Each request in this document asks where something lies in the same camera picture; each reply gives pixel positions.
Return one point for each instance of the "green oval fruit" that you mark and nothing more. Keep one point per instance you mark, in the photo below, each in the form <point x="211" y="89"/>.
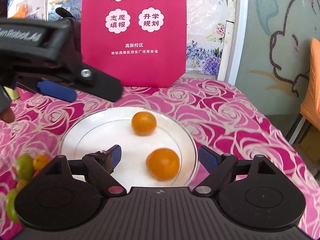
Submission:
<point x="10" y="207"/>

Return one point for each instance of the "white round plate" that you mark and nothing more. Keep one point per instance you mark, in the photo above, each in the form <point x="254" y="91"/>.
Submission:
<point x="104" y="129"/>

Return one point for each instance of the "orange chair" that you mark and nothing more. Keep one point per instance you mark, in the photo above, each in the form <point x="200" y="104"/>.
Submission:
<point x="310" y="106"/>

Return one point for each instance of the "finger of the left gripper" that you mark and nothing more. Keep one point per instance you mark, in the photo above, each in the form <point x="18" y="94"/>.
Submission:
<point x="45" y="86"/>
<point x="94" y="82"/>

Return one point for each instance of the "person's left hand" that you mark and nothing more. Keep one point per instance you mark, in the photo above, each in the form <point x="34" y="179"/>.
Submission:
<point x="7" y="116"/>

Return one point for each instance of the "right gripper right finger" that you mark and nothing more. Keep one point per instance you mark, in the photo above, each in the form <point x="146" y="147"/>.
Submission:
<point x="220" y="169"/>

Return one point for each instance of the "small orange far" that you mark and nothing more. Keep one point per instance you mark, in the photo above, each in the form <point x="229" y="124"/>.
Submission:
<point x="143" y="123"/>

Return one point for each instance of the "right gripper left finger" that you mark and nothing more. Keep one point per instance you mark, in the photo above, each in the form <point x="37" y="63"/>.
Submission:
<point x="100" y="165"/>

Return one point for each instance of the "orange on plate right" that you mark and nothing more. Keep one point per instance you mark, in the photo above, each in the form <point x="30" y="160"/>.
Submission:
<point x="163" y="164"/>

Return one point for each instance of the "pink rose tablecloth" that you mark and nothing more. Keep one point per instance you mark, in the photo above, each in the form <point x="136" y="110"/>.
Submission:
<point x="215" y="113"/>

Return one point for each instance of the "pink tote bag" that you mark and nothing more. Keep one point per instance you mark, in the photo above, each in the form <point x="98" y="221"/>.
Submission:
<point x="140" y="42"/>

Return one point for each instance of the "small yellow orange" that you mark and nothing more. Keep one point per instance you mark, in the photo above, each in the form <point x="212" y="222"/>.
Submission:
<point x="40" y="161"/>

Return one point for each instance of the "green apple round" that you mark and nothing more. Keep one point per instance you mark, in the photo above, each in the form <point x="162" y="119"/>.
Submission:
<point x="24" y="167"/>

